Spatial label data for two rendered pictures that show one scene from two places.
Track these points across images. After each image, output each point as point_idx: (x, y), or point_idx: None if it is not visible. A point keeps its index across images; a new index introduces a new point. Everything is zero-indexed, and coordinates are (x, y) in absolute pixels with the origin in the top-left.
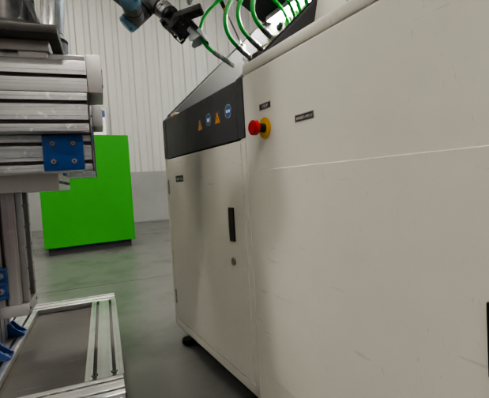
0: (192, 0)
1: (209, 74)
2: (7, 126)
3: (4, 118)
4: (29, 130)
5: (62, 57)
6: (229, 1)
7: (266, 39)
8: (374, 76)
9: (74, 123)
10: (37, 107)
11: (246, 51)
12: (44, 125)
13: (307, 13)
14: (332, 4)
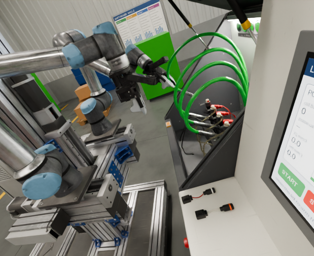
0: (145, 113)
1: (186, 80)
2: (84, 221)
3: (82, 219)
4: (92, 221)
5: (89, 196)
6: (175, 88)
7: (230, 30)
8: None
9: (106, 217)
10: (91, 215)
11: (196, 116)
12: (96, 219)
13: (232, 137)
14: (252, 151)
